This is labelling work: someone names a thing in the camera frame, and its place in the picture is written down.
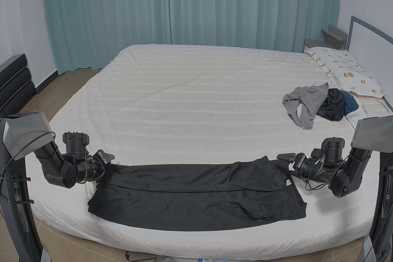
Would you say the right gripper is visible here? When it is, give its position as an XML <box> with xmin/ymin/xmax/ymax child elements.
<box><xmin>276</xmin><ymin>152</ymin><xmax>314</xmax><ymax>177</ymax></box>

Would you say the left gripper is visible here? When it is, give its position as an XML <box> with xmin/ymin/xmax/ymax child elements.
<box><xmin>89</xmin><ymin>149</ymin><xmax>116</xmax><ymax>177</ymax></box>

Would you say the black T-shirt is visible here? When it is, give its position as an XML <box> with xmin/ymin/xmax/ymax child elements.
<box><xmin>87</xmin><ymin>155</ymin><xmax>308</xmax><ymax>228</ymax></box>

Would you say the bed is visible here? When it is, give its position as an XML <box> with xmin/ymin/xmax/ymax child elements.
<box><xmin>23</xmin><ymin>16</ymin><xmax>393</xmax><ymax>256</ymax></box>

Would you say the grey garment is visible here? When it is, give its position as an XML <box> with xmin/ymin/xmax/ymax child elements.
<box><xmin>282</xmin><ymin>83</ymin><xmax>329</xmax><ymax>130</ymax></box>

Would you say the black shiny garment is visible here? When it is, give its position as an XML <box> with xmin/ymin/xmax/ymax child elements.
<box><xmin>316</xmin><ymin>88</ymin><xmax>346</xmax><ymax>122</ymax></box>

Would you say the white garment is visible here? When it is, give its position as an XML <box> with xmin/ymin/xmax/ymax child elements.
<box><xmin>345</xmin><ymin>107</ymin><xmax>368</xmax><ymax>127</ymax></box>

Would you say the dark blue garment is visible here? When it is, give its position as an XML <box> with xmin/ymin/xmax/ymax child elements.
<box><xmin>340</xmin><ymin>90</ymin><xmax>360</xmax><ymax>116</ymax></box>

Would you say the white printed pillow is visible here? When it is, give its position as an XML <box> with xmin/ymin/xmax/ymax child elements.
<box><xmin>307</xmin><ymin>46</ymin><xmax>384</xmax><ymax>98</ymax></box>

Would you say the grey bedside table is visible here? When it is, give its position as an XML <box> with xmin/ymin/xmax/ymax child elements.
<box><xmin>304</xmin><ymin>24</ymin><xmax>348</xmax><ymax>53</ymax></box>

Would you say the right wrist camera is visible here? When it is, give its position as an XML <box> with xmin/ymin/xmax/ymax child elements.
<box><xmin>310</xmin><ymin>148</ymin><xmax>326</xmax><ymax>164</ymax></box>

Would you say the black cable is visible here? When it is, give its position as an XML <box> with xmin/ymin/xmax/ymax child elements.
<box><xmin>124</xmin><ymin>250</ymin><xmax>155</xmax><ymax>262</ymax></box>
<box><xmin>6</xmin><ymin>131</ymin><xmax>56</xmax><ymax>170</ymax></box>

